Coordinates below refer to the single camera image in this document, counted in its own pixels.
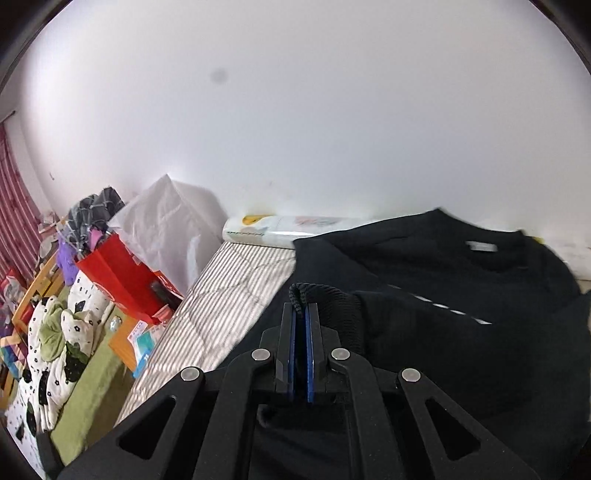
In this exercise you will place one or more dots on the white printed package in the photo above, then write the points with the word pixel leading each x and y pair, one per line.
pixel 277 229

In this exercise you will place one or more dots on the wooden chair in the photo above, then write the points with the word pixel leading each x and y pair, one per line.
pixel 34 290

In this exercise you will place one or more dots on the black sweater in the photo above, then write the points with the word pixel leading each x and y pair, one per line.
pixel 461 341

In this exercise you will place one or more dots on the orange wooden stool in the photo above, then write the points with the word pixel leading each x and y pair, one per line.
pixel 127 337

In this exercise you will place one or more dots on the dark plaid cloth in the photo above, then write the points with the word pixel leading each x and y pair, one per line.
pixel 94 207

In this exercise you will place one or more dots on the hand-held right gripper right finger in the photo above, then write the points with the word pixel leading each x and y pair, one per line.
pixel 309 346

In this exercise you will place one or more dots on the purple cloth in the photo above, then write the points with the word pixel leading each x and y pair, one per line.
pixel 68 258

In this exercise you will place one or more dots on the red striped curtain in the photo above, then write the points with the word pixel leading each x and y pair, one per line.
pixel 14 203

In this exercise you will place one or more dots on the red paper bag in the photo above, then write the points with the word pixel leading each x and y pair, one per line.
pixel 122 277

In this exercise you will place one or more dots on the white flower print blanket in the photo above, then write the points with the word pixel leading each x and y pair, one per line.
pixel 55 341

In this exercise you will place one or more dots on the green bed cover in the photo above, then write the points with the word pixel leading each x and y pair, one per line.
pixel 92 397

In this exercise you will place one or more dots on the white plastic bag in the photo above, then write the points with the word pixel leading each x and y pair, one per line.
pixel 161 217

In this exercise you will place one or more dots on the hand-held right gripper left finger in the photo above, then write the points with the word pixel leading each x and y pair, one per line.
pixel 291 344

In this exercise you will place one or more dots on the striped bed sheet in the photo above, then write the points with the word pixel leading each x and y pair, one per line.
pixel 217 300

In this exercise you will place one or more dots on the teal packet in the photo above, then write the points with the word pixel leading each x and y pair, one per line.
pixel 145 344

